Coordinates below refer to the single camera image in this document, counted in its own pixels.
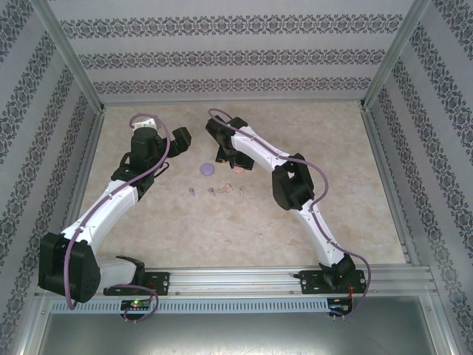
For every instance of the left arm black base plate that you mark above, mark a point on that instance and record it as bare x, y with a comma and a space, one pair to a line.
159, 283

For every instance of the aluminium mounting rail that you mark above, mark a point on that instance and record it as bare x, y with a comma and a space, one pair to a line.
229, 281

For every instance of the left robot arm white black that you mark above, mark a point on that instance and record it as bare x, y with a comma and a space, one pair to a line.
96, 214

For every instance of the pink round charging case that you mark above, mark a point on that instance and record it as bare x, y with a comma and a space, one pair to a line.
237, 171

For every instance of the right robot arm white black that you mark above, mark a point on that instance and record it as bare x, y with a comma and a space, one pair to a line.
292, 185

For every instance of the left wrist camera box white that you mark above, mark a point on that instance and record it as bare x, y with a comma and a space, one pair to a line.
145, 124

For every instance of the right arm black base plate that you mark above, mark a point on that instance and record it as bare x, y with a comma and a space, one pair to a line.
310, 283

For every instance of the right aluminium side rail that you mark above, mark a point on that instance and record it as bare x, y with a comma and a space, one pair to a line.
377, 148

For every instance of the purple round charging case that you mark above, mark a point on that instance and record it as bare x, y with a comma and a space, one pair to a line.
207, 169

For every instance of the grey metal shelf panel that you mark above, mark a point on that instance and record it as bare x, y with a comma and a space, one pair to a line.
236, 333

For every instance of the aluminium side rail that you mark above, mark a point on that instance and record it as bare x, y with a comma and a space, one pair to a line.
88, 159
377, 148

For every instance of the right aluminium frame post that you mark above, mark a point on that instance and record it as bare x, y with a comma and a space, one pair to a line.
392, 55

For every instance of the left aluminium frame post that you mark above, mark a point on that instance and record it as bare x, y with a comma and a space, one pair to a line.
70, 55

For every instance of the aluminium frame post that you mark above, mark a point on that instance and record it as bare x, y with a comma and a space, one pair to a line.
70, 55
392, 55

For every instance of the left aluminium side rail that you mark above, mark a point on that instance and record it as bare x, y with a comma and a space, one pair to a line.
88, 159

